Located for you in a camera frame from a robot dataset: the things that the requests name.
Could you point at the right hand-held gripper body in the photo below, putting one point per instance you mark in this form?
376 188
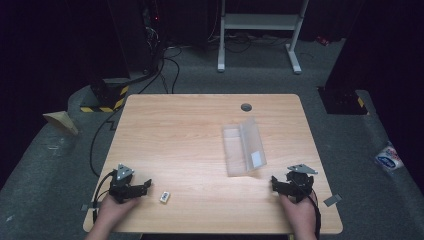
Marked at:
300 185

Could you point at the grey tape strip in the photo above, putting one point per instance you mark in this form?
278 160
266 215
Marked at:
89 207
332 200

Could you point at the person's left hand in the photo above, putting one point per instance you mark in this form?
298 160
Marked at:
115 210

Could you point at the black yellow striped stand base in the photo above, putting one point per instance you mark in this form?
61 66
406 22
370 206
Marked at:
105 100

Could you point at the small white eraser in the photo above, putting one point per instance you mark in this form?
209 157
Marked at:
164 197

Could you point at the clear plastic pencil case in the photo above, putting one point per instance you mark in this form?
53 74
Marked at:
245 146

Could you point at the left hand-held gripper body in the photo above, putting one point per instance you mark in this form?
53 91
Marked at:
122 182

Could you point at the white metal stand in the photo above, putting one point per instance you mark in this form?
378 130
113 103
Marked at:
263 21

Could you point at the black box with yellow stripe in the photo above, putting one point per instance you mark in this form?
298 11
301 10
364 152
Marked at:
343 101

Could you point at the grey table grommet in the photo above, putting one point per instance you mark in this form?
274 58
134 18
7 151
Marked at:
246 107

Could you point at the person's right hand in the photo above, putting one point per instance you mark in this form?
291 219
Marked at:
298 215

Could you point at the black computer tower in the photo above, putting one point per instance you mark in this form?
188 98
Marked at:
133 33

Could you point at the beige cardboard wedge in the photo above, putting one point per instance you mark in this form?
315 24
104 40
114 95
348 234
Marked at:
61 120

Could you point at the white blue tissue packet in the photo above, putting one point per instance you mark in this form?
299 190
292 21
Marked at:
388 157

